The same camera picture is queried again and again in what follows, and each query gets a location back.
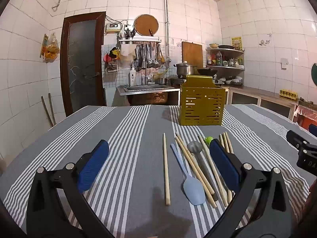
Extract grey white striped tablecloth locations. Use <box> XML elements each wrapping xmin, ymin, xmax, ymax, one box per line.
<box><xmin>0</xmin><ymin>104</ymin><xmax>317</xmax><ymax>238</ymax></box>

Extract yellow wall poster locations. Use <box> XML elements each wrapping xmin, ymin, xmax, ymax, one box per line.
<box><xmin>231</xmin><ymin>37</ymin><xmax>243</xmax><ymax>51</ymax></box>

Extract white hanging cloth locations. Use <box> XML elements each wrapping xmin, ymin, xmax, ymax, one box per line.
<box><xmin>120</xmin><ymin>44</ymin><xmax>135</xmax><ymax>61</ymax></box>

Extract yellow perforated utensil holder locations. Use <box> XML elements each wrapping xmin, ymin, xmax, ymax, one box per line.
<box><xmin>180</xmin><ymin>75</ymin><xmax>226</xmax><ymax>126</ymax></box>

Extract vertical wall pipe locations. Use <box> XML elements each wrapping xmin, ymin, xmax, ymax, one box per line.
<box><xmin>163</xmin><ymin>0</ymin><xmax>170</xmax><ymax>63</ymax></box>

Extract corner wall shelf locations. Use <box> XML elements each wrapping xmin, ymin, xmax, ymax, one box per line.
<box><xmin>205</xmin><ymin>47</ymin><xmax>245</xmax><ymax>86</ymax></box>

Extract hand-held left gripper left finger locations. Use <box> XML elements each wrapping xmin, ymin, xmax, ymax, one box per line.
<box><xmin>26</xmin><ymin>140</ymin><xmax>114</xmax><ymax>238</ymax></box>

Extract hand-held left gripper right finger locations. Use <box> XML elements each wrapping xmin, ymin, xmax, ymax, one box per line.
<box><xmin>203</xmin><ymin>139</ymin><xmax>293</xmax><ymax>238</ymax></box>

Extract beige wall controller box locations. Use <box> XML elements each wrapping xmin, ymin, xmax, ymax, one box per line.
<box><xmin>106</xmin><ymin>23</ymin><xmax>122</xmax><ymax>33</ymax></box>

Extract yellow black hanging glove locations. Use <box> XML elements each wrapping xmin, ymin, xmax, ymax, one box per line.
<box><xmin>109</xmin><ymin>47</ymin><xmax>121</xmax><ymax>60</ymax></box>

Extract wall hook stickers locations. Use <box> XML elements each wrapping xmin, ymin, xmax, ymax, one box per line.
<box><xmin>259</xmin><ymin>33</ymin><xmax>273</xmax><ymax>47</ymax></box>

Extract red plastic sheet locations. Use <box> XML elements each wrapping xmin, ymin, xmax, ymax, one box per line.
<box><xmin>293</xmin><ymin>104</ymin><xmax>317</xmax><ymax>127</ymax></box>

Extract grey metal spoon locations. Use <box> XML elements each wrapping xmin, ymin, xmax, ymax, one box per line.
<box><xmin>187</xmin><ymin>141</ymin><xmax>219</xmax><ymax>202</ymax></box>

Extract hanging printed card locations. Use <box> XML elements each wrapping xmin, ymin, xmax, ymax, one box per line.
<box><xmin>40</xmin><ymin>34</ymin><xmax>49</xmax><ymax>58</ymax></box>

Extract rectangular wooden cutting board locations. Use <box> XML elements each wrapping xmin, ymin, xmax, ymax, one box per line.
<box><xmin>181</xmin><ymin>41</ymin><xmax>204</xmax><ymax>67</ymax></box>

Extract person's right hand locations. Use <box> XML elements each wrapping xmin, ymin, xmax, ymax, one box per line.
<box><xmin>304</xmin><ymin>185</ymin><xmax>317</xmax><ymax>226</ymax></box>

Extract steel kitchen sink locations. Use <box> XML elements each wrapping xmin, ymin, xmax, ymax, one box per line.
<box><xmin>116</xmin><ymin>84</ymin><xmax>181</xmax><ymax>106</ymax></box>

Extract utensil cup with knives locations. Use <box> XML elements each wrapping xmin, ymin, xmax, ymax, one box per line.
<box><xmin>124</xmin><ymin>27</ymin><xmax>136</xmax><ymax>40</ymax></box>

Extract metal wall rack shelf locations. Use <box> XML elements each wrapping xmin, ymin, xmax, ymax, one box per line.
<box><xmin>118</xmin><ymin>37</ymin><xmax>162</xmax><ymax>44</ymax></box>

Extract yellow egg carton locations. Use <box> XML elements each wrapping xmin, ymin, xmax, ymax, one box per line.
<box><xmin>280</xmin><ymin>89</ymin><xmax>298</xmax><ymax>98</ymax></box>

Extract dark wooden glass door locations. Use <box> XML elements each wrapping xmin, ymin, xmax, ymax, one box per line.
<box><xmin>60</xmin><ymin>12</ymin><xmax>107</xmax><ymax>117</ymax></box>

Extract round wooden board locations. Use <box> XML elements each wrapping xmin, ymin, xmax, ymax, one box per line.
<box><xmin>134</xmin><ymin>14</ymin><xmax>159</xmax><ymax>36</ymax></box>

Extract row of hanging metal ladles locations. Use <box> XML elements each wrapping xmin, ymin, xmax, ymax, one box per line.
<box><xmin>131</xmin><ymin>42</ymin><xmax>165</xmax><ymax>70</ymax></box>

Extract steel cooking pot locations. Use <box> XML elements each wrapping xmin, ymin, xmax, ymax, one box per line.
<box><xmin>174</xmin><ymin>61</ymin><xmax>198</xmax><ymax>77</ymax></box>

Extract plastic bag of oranges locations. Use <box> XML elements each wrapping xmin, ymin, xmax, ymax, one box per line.
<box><xmin>43</xmin><ymin>33</ymin><xmax>61</xmax><ymax>62</ymax></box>

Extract black wok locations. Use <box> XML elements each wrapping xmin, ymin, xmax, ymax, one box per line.
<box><xmin>197</xmin><ymin>68</ymin><xmax>218</xmax><ymax>76</ymax></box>

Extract kitchen counter cabinet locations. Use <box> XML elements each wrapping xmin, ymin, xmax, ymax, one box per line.
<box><xmin>228</xmin><ymin>86</ymin><xmax>299</xmax><ymax>119</ymax></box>

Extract leaning wooden sticks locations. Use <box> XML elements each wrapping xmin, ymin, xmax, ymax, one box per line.
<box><xmin>41</xmin><ymin>93</ymin><xmax>57</xmax><ymax>128</ymax></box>

